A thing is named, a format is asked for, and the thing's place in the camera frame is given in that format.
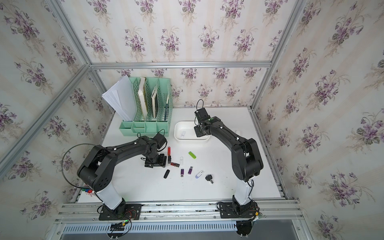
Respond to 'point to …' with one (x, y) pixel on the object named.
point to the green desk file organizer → (151, 126)
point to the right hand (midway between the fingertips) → (201, 131)
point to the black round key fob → (209, 178)
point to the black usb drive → (166, 173)
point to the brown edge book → (154, 98)
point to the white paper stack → (121, 95)
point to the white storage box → (190, 136)
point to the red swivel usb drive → (175, 164)
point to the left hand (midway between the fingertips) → (162, 167)
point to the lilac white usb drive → (199, 174)
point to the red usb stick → (169, 151)
